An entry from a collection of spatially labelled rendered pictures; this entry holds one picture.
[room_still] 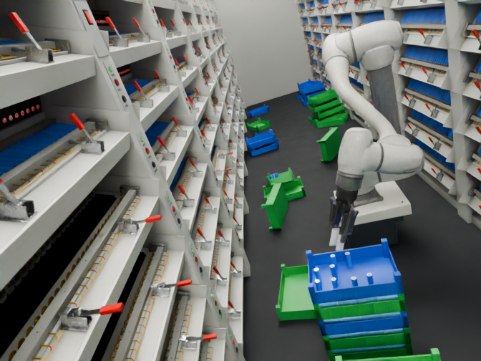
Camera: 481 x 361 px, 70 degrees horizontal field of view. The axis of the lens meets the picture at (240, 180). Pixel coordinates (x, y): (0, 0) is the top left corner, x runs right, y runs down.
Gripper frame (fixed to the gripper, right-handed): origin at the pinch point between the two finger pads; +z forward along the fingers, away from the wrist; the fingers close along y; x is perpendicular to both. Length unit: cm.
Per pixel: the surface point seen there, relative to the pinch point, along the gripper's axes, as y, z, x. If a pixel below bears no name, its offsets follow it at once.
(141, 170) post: -4, -27, 72
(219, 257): 38, 25, 32
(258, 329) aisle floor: 24, 56, 15
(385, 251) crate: -7.7, 2.0, -16.3
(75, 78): -14, -49, 86
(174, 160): 20, -24, 58
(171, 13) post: 127, -88, 44
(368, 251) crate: -3.3, 4.3, -12.6
